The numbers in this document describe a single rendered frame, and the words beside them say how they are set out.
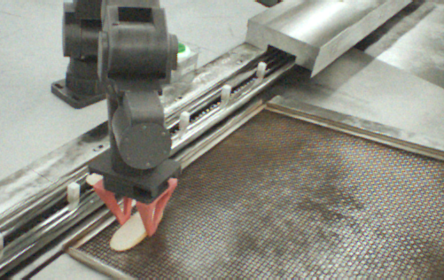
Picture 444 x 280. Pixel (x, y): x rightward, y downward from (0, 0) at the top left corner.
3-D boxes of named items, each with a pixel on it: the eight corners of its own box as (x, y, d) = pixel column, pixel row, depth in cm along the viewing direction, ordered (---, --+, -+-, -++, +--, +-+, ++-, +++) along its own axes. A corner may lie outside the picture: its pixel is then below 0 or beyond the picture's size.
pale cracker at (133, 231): (146, 206, 87) (146, 198, 87) (169, 213, 86) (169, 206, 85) (102, 245, 80) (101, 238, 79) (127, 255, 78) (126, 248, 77)
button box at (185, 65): (167, 82, 137) (173, 37, 131) (197, 97, 134) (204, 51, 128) (144, 96, 131) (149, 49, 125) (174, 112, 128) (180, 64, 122)
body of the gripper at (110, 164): (154, 201, 74) (152, 147, 71) (87, 178, 79) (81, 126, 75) (183, 175, 79) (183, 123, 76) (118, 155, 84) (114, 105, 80)
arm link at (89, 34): (104, 55, 122) (76, 54, 121) (107, 6, 117) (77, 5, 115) (110, 79, 115) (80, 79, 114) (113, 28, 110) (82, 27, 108)
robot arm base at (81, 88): (97, 73, 129) (48, 90, 121) (98, 38, 125) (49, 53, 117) (125, 91, 125) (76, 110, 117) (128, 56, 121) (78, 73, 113)
